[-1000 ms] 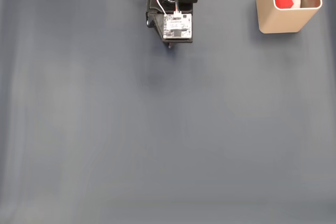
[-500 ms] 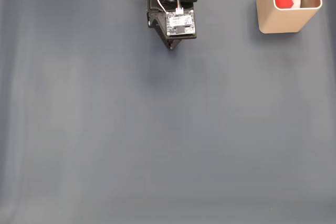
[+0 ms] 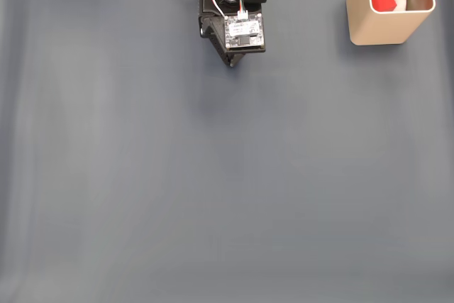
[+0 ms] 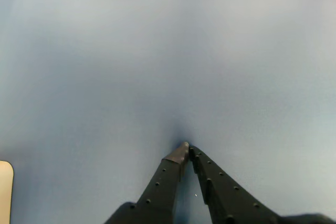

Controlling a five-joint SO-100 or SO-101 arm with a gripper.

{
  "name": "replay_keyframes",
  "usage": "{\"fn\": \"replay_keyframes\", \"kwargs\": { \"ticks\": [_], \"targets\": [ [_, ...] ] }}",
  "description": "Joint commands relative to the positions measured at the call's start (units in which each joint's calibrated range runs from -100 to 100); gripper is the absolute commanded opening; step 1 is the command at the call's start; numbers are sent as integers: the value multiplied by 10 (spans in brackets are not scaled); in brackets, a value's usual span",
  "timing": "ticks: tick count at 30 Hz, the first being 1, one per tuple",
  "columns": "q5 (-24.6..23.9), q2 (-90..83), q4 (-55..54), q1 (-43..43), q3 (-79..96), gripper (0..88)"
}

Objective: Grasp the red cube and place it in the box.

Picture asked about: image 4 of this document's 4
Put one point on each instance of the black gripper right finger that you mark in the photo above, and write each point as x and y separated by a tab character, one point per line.
225	200

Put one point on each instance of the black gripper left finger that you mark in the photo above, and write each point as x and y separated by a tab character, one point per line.
157	197

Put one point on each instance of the beige open box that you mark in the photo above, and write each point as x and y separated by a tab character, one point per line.
5	192

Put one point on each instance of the dark grey table mat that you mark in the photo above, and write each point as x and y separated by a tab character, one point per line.
168	51

